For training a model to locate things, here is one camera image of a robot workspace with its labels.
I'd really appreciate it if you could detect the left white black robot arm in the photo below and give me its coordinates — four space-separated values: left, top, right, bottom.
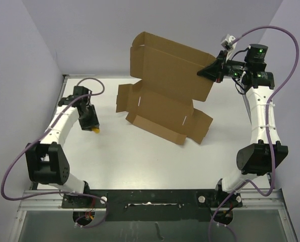
25 86 100 207

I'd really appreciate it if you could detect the small yellow cylinder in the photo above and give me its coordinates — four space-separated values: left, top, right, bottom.
92 127 100 134

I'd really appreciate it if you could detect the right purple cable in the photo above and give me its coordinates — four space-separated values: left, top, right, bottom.
208 25 299 242

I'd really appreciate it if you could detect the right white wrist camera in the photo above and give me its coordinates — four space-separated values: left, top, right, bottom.
220 34 237 61

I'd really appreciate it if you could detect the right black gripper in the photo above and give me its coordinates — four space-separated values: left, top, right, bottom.
197 50 249 84

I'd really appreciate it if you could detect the aluminium table frame rail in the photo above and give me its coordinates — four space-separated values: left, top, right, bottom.
9 74 298 242

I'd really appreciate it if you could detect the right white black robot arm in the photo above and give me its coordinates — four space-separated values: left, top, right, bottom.
197 44 288 206

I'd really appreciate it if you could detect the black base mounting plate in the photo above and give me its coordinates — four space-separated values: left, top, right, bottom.
61 189 243 222

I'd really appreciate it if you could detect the brown cardboard box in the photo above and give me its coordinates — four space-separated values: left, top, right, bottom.
116 32 216 145

